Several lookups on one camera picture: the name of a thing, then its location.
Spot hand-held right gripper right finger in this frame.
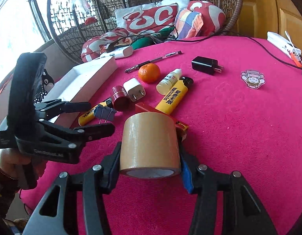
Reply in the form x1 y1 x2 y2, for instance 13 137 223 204
178 143 276 235

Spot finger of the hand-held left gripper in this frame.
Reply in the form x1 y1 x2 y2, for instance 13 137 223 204
39 120 116 150
33 99 93 121

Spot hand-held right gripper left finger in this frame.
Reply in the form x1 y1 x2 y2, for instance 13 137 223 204
22 142 122 235

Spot small yellow lighter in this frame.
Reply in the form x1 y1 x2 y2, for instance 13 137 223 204
78 97 114 127

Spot blue binder clip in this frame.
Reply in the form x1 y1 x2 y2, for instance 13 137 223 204
94 103 117 124

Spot white box tray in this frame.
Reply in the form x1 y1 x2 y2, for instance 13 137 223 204
44 56 118 129

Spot red cylinder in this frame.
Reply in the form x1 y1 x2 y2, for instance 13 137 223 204
112 85 130 110

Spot brown tape roll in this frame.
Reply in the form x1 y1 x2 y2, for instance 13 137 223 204
119 113 182 179

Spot red cardboard pack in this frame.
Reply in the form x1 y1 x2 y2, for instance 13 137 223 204
135 102 189 140

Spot white plug charger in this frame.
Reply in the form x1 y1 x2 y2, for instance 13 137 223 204
123 78 146 102

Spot tangerine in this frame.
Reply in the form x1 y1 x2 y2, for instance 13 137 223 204
138 63 161 84

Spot large yellow lighter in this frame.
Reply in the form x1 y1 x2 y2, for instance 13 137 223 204
154 76 194 115

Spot small clear dropper bottle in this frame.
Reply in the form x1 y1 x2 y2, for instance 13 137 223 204
156 69 183 95

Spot black gel pen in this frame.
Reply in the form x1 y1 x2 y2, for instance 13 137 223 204
125 51 183 74

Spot black plug charger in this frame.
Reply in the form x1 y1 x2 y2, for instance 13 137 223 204
191 56 224 76

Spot cartoon acrylic sticker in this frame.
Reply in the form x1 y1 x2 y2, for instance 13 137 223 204
240 70 266 90

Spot person's left forearm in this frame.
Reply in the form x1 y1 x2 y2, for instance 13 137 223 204
0 171 21 219

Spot person's left hand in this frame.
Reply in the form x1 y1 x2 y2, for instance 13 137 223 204
0 149 45 180

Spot black cat phone stand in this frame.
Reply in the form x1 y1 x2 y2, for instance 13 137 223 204
33 69 54 103

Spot crumpled red patterned cushion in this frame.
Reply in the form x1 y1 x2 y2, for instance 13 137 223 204
81 28 132 63

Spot white power strip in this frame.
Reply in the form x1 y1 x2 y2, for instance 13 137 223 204
99 46 134 60

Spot pink table cover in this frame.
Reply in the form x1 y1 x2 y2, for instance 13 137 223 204
20 35 302 235

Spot window with metal grille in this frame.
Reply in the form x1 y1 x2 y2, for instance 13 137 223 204
0 0 56 91

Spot green cloth bag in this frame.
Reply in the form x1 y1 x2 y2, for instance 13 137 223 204
130 27 174 49

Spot white dreamcatcher decoration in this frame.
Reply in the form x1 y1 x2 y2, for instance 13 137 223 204
70 0 99 27

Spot rectangular red patterned cushion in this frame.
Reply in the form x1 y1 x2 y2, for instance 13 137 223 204
123 4 179 36

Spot plaid colourful cushion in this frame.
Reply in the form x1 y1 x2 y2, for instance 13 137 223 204
174 8 204 40

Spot round red patterned cushion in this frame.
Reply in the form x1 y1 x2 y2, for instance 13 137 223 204
186 0 226 38

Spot white power bank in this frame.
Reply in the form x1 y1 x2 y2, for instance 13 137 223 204
267 31 302 57

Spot wicker hanging chair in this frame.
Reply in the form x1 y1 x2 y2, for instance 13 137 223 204
47 0 243 63

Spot wooden door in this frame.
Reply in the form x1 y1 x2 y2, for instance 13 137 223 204
227 0 302 44

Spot tangled black cables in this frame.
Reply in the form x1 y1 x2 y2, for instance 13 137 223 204
99 28 181 54

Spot long black cable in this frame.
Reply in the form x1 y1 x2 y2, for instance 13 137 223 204
166 27 302 72

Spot orange strap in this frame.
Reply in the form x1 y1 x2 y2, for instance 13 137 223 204
291 50 302 69

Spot short white cable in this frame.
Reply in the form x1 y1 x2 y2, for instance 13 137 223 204
284 31 302 65

